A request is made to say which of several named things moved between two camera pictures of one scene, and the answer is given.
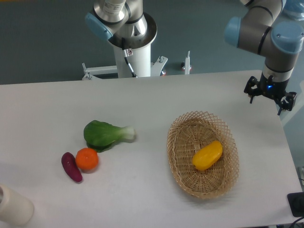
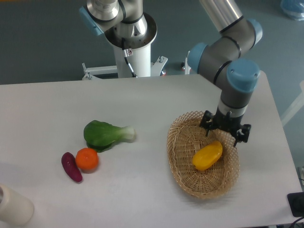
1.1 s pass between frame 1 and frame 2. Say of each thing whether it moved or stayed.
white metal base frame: stayed
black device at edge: stayed
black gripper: moved
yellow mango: stayed
